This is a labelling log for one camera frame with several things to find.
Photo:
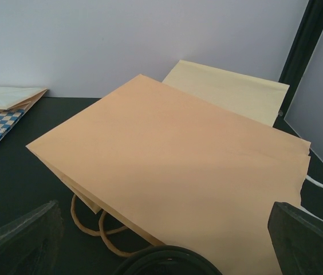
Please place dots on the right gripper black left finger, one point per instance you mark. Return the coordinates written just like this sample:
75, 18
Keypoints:
30, 244

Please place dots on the right black frame post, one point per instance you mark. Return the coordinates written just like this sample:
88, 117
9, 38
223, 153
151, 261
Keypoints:
305, 41

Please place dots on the black lid stack left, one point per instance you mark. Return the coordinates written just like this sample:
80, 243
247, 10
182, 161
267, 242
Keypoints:
166, 259

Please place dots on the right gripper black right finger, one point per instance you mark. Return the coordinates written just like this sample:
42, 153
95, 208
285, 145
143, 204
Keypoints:
297, 239

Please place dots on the tan flat paper bag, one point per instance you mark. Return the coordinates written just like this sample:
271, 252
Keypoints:
249, 96

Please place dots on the orange flat bag right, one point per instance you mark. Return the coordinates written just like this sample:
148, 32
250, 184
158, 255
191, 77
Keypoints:
180, 171

